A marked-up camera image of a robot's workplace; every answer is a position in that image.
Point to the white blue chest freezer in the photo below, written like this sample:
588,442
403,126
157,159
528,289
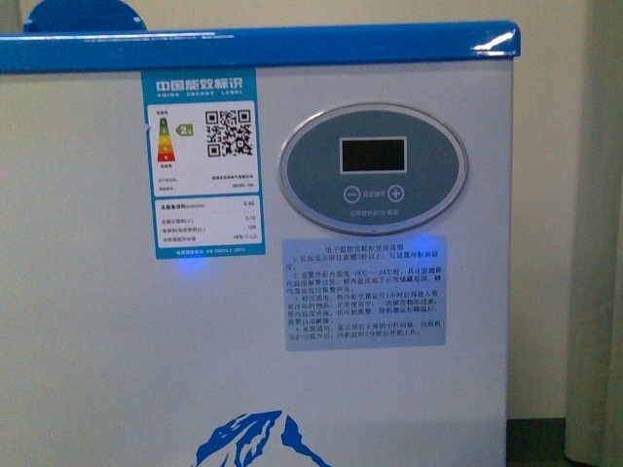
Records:
112,357

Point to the white instruction sticker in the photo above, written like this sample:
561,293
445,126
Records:
365,292

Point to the oval grey control panel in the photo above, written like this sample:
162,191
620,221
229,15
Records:
372,168

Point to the blue energy efficiency label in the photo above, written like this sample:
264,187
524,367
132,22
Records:
204,159

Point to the blue glass lid handle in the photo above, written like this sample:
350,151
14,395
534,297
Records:
68,16

